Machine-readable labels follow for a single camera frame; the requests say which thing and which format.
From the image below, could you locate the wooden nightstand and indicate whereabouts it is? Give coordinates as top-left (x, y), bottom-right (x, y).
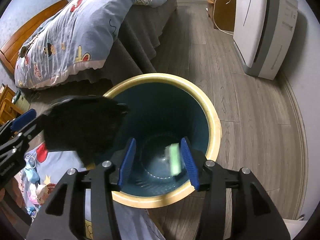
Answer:
top-left (207, 0), bottom-right (236, 32)

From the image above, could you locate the small wooden chair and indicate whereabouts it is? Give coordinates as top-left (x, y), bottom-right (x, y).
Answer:
top-left (0, 85), bottom-right (24, 126)

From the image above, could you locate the blue cartoon bed duvet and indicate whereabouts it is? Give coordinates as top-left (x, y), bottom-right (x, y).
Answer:
top-left (14, 0), bottom-right (167, 89)

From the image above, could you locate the white charging cable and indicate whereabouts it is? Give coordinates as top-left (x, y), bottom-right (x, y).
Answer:
top-left (212, 0), bottom-right (234, 36)

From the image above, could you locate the black bag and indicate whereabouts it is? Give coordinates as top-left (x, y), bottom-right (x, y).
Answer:
top-left (42, 96), bottom-right (129, 166)

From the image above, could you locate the small green white bin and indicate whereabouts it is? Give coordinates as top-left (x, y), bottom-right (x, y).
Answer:
top-left (12, 90), bottom-right (30, 112)

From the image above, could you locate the wooden bed frame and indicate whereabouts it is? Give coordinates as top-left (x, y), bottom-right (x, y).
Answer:
top-left (1, 0), bottom-right (68, 75)

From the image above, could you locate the blue cartoon table cloth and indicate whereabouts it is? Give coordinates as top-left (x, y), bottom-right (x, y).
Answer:
top-left (19, 142), bottom-right (166, 240)

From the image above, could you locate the teal bin with yellow rim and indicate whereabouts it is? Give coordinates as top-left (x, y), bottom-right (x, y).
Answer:
top-left (105, 73), bottom-right (222, 209)

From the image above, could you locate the white air purifier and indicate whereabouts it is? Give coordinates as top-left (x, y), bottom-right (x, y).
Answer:
top-left (233, 0), bottom-right (298, 80)

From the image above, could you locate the green white small box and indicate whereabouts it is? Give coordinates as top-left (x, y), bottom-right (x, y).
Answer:
top-left (165, 144), bottom-right (182, 176)

